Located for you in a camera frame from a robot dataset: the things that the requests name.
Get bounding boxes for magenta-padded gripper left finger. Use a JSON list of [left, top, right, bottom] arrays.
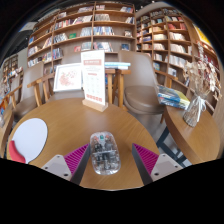
[[41, 143, 92, 186]]

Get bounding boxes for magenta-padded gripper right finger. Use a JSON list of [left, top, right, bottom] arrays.
[[131, 143, 184, 186]]

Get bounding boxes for transparent computer mouse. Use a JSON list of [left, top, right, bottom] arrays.
[[89, 130, 122, 176]]

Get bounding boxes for white mouse pad, red wrist rest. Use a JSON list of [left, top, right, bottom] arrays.
[[7, 117, 49, 165]]

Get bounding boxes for brown padded wooden armchair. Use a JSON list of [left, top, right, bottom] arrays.
[[114, 49, 179, 118], [3, 61, 46, 123], [27, 52, 124, 108]]

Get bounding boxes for glass vase, beige dried flowers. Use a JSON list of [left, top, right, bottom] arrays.
[[182, 41, 223, 128]]

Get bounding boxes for stack of colourful books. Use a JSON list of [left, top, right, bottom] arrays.
[[156, 84, 192, 111]]

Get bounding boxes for white sign stand, wooden base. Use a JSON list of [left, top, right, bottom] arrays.
[[80, 49, 109, 113]]

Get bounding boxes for white framed red floral picture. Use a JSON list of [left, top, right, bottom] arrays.
[[52, 62, 83, 93]]

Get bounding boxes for pale blue book stack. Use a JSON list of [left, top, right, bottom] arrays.
[[104, 61, 132, 70]]

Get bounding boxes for distant small wooden bookshelf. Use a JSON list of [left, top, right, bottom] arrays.
[[1, 54, 21, 84]]

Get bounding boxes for curved wooden bookshelf unit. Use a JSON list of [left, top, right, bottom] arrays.
[[134, 6, 224, 111]]

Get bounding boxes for wide wooden bookshelf unit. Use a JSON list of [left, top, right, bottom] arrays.
[[26, 1, 138, 76]]

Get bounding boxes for white hanging ceiling sign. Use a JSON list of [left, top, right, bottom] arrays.
[[19, 21, 38, 33]]

